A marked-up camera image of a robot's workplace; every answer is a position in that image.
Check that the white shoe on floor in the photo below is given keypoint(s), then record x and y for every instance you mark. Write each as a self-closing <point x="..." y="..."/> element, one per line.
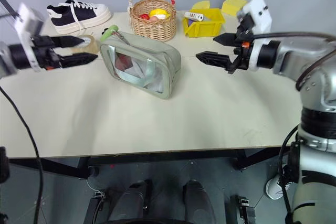
<point x="274" y="188"/>

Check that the purple item in bin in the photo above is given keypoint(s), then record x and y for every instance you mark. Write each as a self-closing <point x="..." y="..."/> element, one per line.
<point x="190" y="21"/>

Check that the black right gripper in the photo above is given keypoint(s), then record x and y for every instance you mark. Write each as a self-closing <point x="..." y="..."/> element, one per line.
<point x="242" y="56"/>

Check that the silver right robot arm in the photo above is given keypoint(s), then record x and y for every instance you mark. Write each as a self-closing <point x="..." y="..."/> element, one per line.
<point x="315" y="58"/>

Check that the black and white sneaker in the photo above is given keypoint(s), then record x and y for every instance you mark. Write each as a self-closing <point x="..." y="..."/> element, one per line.
<point x="78" y="15"/>

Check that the yellow foam wedge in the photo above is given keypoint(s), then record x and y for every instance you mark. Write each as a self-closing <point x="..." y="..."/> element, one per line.
<point x="200" y="5"/>

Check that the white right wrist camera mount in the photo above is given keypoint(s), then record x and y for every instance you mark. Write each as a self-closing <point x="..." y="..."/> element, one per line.
<point x="260" y="14"/>

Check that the beige tape roll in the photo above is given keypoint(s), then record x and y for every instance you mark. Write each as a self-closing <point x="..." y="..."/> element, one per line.
<point x="90" y="47"/>

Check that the white remote-like device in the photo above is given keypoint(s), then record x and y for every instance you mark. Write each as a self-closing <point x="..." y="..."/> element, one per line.
<point x="193" y="15"/>

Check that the yellow plastic bin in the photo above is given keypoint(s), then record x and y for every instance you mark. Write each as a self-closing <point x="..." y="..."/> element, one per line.
<point x="203" y="26"/>

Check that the raw meat piece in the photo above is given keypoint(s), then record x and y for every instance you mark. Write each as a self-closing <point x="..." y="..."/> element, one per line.
<point x="123" y="61"/>

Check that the black floor stand foot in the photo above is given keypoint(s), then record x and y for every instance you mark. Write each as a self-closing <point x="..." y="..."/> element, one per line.
<point x="94" y="208"/>
<point x="244" y="208"/>

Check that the green transparent toiletry pouch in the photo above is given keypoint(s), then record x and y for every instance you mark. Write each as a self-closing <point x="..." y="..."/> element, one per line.
<point x="157" y="53"/>

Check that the dark rounded shape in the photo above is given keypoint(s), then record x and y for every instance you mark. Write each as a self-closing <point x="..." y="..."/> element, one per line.
<point x="131" y="203"/>
<point x="197" y="203"/>

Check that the yellow sponge block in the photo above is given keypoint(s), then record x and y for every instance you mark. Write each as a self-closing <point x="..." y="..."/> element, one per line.
<point x="232" y="6"/>

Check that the red toy fruit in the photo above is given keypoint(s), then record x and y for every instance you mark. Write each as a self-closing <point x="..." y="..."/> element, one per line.
<point x="143" y="16"/>

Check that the yellow toy fruit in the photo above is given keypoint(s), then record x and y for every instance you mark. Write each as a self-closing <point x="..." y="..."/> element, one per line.
<point x="158" y="13"/>

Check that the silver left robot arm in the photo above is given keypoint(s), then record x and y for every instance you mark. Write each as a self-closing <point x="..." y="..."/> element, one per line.
<point x="18" y="56"/>

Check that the peach toy egg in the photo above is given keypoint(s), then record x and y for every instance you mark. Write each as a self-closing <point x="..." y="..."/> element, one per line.
<point x="153" y="18"/>

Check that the black table frame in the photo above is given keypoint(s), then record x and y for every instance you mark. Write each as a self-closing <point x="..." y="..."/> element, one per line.
<point x="52" y="167"/>

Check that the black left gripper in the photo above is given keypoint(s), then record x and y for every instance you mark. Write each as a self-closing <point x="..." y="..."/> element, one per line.
<point x="43" y="51"/>

